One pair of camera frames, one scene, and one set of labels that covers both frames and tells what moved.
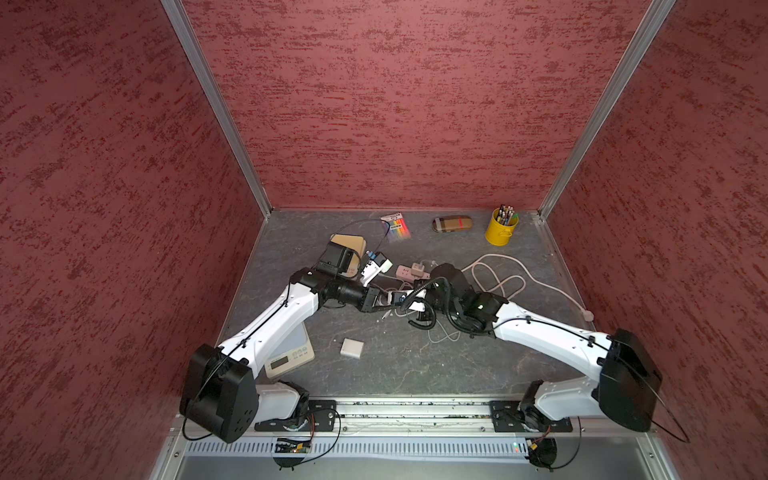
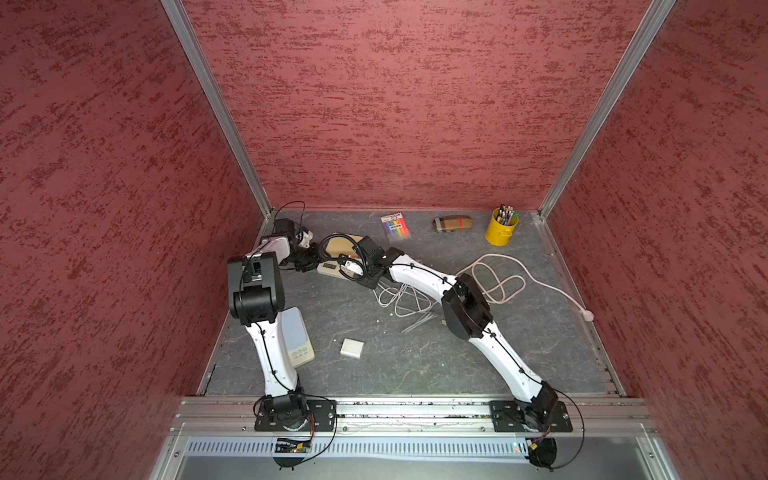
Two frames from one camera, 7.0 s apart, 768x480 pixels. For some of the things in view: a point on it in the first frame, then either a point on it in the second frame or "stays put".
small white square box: x=352 y=348 stays put
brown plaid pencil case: x=453 y=224 stays put
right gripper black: x=431 y=285 to x=372 y=284
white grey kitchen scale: x=294 y=351 stays put
